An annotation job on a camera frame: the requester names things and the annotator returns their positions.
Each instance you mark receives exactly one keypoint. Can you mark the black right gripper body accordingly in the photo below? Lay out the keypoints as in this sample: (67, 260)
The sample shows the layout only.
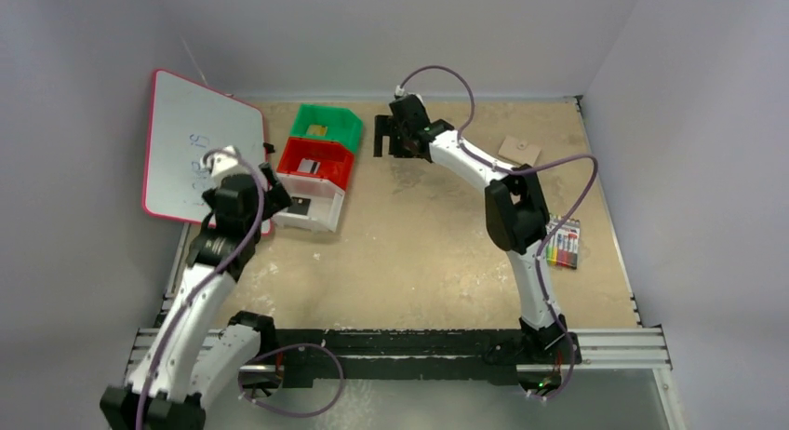
(390, 135)

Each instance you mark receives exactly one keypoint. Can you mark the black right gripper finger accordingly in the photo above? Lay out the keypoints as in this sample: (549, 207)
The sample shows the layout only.
(382, 129)
(394, 145)

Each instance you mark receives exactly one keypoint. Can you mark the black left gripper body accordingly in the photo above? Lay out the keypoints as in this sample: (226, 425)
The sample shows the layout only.
(275, 193)

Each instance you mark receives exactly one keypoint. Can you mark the green plastic bin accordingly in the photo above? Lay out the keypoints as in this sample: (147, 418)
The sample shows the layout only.
(343, 125)

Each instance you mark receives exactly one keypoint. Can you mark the red plastic bin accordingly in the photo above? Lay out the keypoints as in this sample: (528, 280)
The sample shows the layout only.
(317, 159)

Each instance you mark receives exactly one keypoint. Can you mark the white plastic bin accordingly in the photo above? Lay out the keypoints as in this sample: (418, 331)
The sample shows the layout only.
(316, 204)

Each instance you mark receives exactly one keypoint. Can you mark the beige leather card holder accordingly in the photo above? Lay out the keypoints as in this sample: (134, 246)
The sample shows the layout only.
(519, 151)

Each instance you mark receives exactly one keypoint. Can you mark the pack of coloured markers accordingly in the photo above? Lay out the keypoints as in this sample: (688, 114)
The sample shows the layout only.
(563, 249)

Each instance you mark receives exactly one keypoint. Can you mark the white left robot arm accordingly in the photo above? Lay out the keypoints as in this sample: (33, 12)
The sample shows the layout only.
(178, 379)

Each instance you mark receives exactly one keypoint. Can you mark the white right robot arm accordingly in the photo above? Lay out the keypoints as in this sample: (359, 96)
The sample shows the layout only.
(516, 214)

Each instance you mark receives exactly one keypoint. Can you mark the white striped credit card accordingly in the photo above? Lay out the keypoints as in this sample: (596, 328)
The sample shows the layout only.
(309, 166)

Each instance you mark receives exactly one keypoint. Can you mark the black credit card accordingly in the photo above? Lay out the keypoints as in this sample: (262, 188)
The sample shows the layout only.
(299, 206)

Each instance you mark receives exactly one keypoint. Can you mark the gold credit card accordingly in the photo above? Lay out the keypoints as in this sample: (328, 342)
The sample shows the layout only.
(316, 130)

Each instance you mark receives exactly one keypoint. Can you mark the pink framed whiteboard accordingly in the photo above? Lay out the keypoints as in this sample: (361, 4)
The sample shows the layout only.
(186, 121)

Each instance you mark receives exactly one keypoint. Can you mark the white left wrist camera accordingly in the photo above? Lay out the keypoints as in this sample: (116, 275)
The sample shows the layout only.
(223, 164)

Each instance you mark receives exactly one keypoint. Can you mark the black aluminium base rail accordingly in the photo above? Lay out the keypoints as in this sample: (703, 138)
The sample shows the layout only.
(495, 356)

